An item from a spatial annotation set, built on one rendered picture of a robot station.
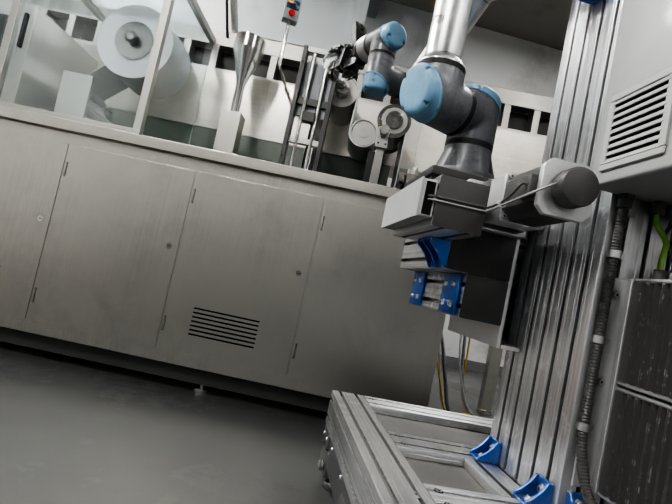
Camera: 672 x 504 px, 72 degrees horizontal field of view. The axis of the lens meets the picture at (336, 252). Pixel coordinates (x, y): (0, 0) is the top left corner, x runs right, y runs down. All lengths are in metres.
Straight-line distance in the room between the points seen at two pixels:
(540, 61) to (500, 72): 0.41
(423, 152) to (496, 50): 2.50
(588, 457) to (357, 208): 1.14
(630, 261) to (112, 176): 1.67
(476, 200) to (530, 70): 4.09
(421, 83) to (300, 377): 1.11
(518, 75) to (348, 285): 3.45
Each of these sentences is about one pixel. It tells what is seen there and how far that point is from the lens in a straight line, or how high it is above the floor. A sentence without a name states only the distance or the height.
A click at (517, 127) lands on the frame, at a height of 1.50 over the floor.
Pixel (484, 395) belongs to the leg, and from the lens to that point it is 2.66.
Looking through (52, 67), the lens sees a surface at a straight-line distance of 2.25.
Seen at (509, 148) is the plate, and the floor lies 1.35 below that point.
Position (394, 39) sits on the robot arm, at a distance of 1.40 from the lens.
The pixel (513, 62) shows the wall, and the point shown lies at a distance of 4.84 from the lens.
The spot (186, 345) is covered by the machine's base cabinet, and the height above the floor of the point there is 0.18.
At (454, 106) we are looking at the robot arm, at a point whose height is 0.96.
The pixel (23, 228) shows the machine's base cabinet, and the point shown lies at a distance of 2.09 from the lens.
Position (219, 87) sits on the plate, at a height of 1.36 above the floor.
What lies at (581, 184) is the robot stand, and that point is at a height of 0.73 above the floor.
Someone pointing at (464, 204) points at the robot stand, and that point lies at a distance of 0.83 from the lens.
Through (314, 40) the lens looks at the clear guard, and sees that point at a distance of 2.61.
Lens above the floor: 0.53
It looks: 3 degrees up
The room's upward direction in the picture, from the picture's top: 12 degrees clockwise
